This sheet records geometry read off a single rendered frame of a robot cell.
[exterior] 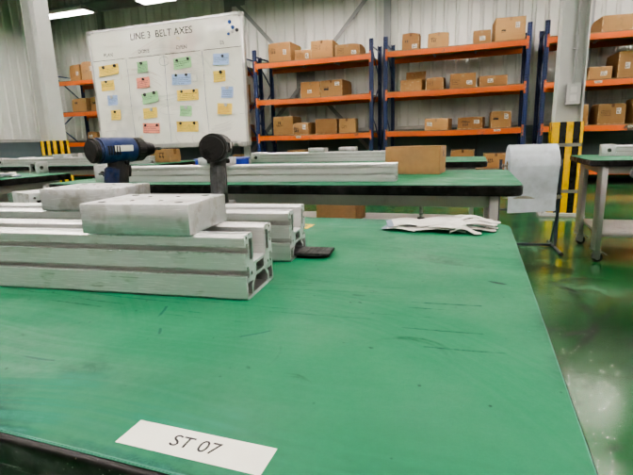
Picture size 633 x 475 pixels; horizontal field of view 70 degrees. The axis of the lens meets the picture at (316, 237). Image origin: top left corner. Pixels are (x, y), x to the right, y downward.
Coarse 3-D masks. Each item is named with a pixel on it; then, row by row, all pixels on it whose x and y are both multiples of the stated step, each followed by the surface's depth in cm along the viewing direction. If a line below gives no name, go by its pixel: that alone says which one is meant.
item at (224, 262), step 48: (0, 240) 65; (48, 240) 63; (96, 240) 62; (144, 240) 60; (192, 240) 58; (240, 240) 57; (48, 288) 66; (96, 288) 63; (144, 288) 61; (192, 288) 60; (240, 288) 58
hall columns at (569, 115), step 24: (24, 0) 749; (576, 0) 508; (24, 24) 751; (48, 24) 762; (576, 24) 513; (48, 48) 764; (48, 72) 766; (576, 72) 522; (48, 96) 768; (48, 120) 792; (552, 120) 547; (576, 120) 532; (48, 144) 783; (576, 144) 524; (576, 168) 529; (576, 192) 534
